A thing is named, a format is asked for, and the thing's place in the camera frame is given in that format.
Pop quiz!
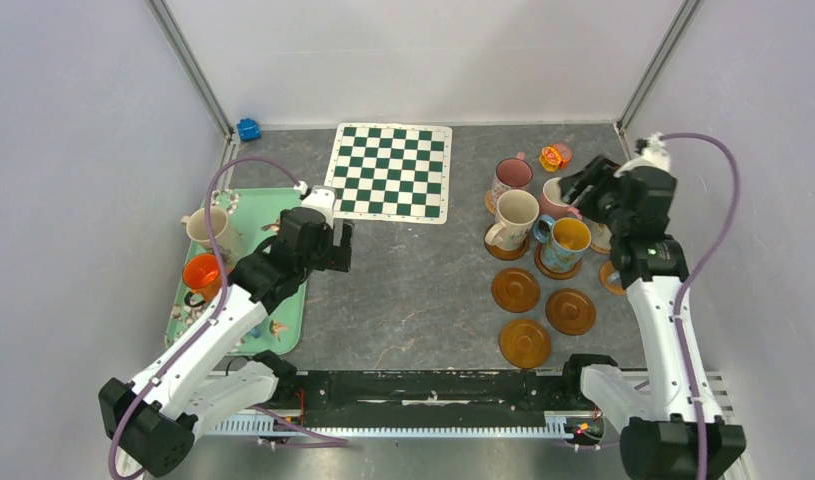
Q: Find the pink mug cream interior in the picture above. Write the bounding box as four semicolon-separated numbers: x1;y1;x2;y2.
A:
539;178;582;220

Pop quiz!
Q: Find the yellow interior mug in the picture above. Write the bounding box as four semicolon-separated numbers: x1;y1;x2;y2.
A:
533;215;591;273

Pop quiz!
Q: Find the pink ghost pattern mug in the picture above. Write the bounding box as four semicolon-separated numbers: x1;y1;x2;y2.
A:
488;152;533;207

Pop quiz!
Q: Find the cream ceramic mug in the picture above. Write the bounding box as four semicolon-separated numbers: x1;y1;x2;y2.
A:
484;189;540;252

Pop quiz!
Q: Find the brown wooden ridged coaster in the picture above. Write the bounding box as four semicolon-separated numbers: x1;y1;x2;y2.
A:
484;231;530;261
534;245;583;280
545;288;596;336
498;318;552;369

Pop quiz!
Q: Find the woven rattan coaster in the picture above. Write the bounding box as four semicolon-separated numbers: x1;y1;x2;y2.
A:
484;191;496;215

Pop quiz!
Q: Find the green interior cartoon mug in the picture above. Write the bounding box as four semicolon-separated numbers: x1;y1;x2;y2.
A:
587;221;611;254

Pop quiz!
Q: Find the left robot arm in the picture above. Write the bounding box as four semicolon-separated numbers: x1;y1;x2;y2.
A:
99;207;354;479

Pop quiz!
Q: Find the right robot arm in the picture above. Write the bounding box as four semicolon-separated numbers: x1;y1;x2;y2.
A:
560;156;747;479

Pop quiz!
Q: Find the plain orange cork coaster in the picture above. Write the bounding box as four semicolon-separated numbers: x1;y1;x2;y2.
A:
599;260;626;296

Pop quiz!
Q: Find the orange pink toy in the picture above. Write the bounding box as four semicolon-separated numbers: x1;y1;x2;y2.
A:
539;143;573;172

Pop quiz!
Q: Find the green floral tray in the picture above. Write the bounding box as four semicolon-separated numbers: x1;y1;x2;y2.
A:
164;187;306;357

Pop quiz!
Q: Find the green white chessboard mat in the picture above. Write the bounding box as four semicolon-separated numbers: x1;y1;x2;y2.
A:
324;123;453;225

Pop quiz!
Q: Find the orange mug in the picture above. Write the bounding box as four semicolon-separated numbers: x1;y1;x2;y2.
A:
182;253;222;308

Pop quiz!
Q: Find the beige mug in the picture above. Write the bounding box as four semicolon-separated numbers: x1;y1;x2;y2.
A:
180;206;244;263

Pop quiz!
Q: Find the blue toy block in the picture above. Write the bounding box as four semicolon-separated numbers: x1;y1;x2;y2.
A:
236;118;262;142

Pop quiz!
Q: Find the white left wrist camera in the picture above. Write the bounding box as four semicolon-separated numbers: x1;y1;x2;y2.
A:
293;181;337;227

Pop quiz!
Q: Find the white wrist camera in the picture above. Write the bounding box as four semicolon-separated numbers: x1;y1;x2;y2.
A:
614;132;671;178
293;181;337;227

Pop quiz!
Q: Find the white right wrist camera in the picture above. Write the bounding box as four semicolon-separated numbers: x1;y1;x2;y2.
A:
614;132;671;178

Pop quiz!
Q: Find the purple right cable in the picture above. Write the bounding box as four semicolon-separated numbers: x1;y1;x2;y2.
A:
565;132;742;480

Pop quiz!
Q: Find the purple cable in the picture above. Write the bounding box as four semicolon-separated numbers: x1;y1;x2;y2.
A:
107;156;350;480
565;132;742;480

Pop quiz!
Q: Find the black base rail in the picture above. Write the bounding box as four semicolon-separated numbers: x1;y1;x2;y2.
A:
264;370;596;428

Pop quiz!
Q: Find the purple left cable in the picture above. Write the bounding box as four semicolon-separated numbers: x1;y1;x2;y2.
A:
107;156;350;480

